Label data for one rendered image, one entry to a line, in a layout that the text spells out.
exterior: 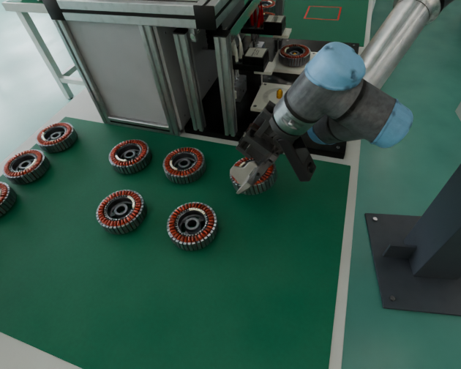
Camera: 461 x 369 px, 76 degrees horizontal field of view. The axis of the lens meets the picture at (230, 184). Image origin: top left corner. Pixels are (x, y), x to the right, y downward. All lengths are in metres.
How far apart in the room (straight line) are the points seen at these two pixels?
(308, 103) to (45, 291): 0.63
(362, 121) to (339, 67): 0.10
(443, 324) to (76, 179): 1.46
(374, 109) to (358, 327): 1.07
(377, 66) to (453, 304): 1.15
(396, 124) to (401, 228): 1.20
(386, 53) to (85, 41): 0.72
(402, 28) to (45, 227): 0.91
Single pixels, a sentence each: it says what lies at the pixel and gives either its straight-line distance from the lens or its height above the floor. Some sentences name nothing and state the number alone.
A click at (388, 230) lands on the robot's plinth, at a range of 1.67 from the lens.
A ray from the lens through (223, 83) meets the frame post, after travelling 0.77.
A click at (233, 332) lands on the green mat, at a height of 0.75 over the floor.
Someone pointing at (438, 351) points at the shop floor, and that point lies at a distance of 1.52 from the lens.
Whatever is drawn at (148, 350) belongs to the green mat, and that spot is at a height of 0.75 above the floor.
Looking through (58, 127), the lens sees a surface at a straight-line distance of 1.08.
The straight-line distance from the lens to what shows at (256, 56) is 0.92.
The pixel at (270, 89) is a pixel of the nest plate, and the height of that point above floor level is 0.78.
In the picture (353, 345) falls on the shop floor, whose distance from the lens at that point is 1.41.
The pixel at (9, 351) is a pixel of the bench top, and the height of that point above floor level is 0.75.
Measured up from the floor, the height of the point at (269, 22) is 0.92.
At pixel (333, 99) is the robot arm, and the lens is 0.48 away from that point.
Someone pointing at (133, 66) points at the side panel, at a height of 0.96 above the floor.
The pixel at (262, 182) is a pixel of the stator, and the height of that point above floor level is 0.82.
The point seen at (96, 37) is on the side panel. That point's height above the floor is 1.03.
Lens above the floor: 1.33
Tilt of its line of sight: 50 degrees down
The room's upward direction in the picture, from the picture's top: 7 degrees counter-clockwise
